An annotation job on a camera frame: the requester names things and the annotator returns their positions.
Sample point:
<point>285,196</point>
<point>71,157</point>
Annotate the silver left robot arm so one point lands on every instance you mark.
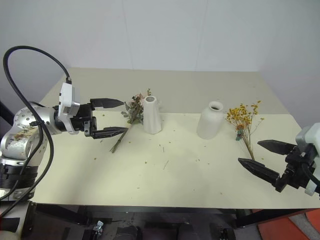
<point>25,147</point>

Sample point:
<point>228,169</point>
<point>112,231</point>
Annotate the small silver metal clamp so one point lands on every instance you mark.
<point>99,226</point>

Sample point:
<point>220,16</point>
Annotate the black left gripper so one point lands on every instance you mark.
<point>81,120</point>

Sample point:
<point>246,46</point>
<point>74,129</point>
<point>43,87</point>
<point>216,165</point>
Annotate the yellow dried flower bunch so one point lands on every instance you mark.
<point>241,117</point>

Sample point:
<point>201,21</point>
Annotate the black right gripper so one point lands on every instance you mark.
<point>297,170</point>

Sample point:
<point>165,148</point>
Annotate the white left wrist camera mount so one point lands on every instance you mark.
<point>67,96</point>

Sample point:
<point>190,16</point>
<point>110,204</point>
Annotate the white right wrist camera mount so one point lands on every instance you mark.
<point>308,136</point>

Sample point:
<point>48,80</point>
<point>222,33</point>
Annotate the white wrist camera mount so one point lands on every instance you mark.
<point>67,96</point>
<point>308,136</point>

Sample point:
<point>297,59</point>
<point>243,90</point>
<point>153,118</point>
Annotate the white tapered ceramic vase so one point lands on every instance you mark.
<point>151,117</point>

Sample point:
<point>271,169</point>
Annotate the orange red floor panel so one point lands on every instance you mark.
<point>282,227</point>

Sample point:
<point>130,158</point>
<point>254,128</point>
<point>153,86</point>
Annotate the black metal table frame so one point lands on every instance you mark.
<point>175,209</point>

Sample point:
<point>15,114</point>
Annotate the white bottle-shaped ceramic vase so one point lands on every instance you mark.
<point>210,122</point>

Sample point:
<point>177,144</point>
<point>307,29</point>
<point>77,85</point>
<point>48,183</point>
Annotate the pink green dried flower bunch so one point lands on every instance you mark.
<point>136,107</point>

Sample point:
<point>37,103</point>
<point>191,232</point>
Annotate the white robot torso cover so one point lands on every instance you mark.
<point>23,217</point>

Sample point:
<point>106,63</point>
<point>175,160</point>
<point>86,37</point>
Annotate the dark object behind arm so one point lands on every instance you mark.
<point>6,115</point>

